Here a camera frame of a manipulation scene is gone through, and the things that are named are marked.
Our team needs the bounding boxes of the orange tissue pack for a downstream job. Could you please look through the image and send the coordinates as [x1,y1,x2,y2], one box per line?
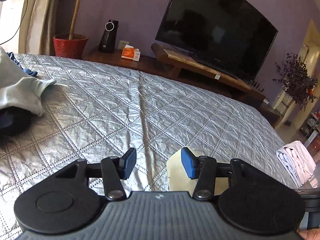
[121,44,140,62]

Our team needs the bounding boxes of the wooden TV stand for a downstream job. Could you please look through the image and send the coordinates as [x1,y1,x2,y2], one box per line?
[151,43,265,106]

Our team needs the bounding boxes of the white wall socket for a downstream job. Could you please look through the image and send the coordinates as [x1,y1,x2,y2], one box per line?
[118,40,130,50]

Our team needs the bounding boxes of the black flat screen television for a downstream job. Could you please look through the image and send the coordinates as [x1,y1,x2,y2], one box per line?
[156,0,278,81]

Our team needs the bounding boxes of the dark blue garment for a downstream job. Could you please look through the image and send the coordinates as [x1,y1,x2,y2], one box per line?
[7,52,38,77]

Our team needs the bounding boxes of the dried purple flower bouquet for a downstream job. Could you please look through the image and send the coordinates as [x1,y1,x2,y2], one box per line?
[273,53,318,110]

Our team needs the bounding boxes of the black speaker with ring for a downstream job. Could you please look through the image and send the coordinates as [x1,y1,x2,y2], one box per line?
[98,20,119,53]

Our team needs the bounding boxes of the beige curtain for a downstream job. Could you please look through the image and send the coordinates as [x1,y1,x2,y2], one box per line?
[18,0,59,55]

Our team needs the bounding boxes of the red plant pot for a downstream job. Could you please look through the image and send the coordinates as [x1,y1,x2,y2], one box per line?
[53,34,88,59]

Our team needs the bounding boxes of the light blue shirt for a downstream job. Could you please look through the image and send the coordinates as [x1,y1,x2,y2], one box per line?
[1,48,56,116]

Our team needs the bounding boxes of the beige fleece garment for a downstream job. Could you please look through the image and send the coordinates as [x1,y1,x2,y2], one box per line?
[167,148,229,197]

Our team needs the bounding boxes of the folded pink white clothes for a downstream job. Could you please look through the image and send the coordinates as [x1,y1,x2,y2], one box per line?
[276,140,319,189]

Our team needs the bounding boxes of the person's right hand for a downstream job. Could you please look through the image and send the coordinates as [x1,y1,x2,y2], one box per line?
[298,228,320,240]

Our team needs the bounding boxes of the dark navy zip jacket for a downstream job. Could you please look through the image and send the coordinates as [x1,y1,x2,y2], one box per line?
[1,107,34,137]

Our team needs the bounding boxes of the silver quilted bedspread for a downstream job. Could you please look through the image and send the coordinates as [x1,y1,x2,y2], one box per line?
[1,54,295,239]

